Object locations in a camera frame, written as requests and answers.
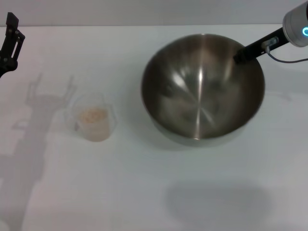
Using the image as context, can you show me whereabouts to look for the grey right camera cable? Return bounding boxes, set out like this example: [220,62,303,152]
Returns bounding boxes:
[264,45,308,64]

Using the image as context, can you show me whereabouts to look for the clear plastic measuring cup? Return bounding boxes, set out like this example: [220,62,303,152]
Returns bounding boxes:
[63,92,118,143]

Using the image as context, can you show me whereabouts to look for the stainless steel mixing bowl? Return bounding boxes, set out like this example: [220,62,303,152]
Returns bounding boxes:
[141,33,266,148]

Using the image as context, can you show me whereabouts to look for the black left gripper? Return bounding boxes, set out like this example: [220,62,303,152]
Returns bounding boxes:
[0,12,26,79]

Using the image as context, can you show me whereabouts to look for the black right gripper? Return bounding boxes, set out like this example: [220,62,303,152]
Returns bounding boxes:
[233,26,287,64]

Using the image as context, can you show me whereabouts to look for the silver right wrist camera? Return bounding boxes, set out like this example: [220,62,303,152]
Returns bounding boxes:
[261,37,280,49]

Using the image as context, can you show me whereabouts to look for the rice grains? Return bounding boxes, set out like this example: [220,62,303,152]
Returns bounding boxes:
[76,107,110,142]

